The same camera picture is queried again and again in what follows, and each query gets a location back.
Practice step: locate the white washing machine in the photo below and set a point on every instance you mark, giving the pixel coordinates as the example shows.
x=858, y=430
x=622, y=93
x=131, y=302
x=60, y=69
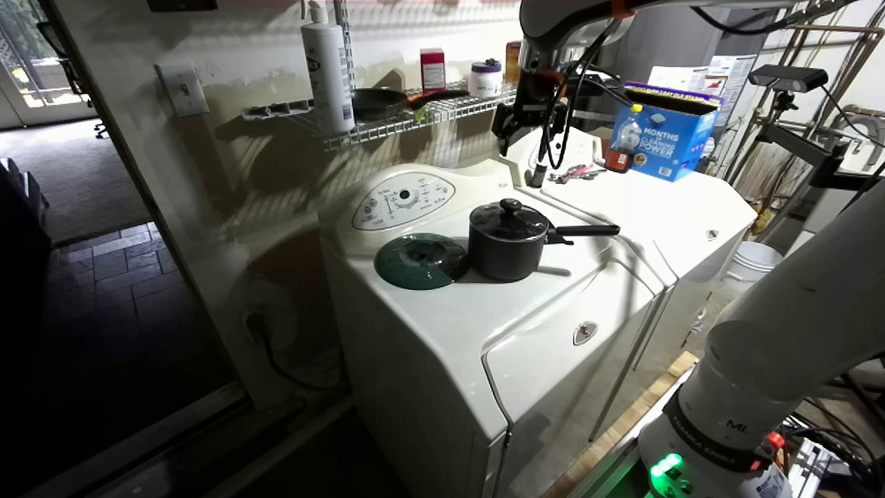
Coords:
x=442, y=370

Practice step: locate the black camera on stand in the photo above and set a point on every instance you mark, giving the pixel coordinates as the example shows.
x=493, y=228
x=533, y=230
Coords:
x=792, y=78

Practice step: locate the black pan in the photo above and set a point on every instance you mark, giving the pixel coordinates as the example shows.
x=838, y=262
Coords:
x=377, y=105

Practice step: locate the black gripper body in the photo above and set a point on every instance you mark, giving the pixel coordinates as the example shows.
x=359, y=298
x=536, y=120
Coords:
x=532, y=93

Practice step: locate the white dryer machine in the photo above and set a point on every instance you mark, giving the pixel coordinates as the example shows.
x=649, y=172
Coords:
x=681, y=222

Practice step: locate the white wall outlet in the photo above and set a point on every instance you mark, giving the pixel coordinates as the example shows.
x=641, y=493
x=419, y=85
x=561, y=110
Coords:
x=182, y=93

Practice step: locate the dark quilted pot holder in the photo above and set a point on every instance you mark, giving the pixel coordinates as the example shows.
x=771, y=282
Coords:
x=403, y=266

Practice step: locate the shiny black round pot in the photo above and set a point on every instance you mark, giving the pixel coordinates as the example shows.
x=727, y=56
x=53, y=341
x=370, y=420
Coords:
x=510, y=221

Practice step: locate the blue detergent box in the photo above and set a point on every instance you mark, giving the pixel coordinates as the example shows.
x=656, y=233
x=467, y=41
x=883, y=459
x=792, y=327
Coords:
x=663, y=134

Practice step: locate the tall white bottle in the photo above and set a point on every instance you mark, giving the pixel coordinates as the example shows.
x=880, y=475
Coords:
x=327, y=78

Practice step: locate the white jar with purple lid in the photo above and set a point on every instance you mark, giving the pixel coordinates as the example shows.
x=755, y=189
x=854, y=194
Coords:
x=485, y=78

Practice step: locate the wooden board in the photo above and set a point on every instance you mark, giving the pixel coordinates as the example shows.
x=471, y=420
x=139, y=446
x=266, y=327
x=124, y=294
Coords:
x=625, y=420

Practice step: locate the orange yellow box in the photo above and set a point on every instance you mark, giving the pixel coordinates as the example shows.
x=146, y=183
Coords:
x=513, y=62

